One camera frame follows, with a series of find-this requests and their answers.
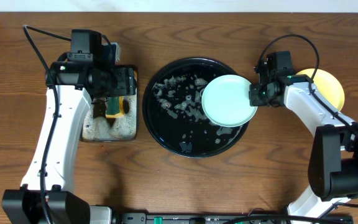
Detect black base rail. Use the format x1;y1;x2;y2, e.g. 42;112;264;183
111;212;354;224

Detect black rectangular water tray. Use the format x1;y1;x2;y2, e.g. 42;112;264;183
80;64;139;142

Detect black round tray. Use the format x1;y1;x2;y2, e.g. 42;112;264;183
142;58;248;158

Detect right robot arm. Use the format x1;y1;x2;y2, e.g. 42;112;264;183
249;75;358;223

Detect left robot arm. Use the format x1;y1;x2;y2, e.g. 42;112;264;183
2;40;137;223

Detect yellow plate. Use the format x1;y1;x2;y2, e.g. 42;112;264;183
313;69;345;111

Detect green and yellow sponge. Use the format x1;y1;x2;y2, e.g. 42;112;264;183
105;96;125;118

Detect light blue plate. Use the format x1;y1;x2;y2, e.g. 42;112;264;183
201;75;257;128

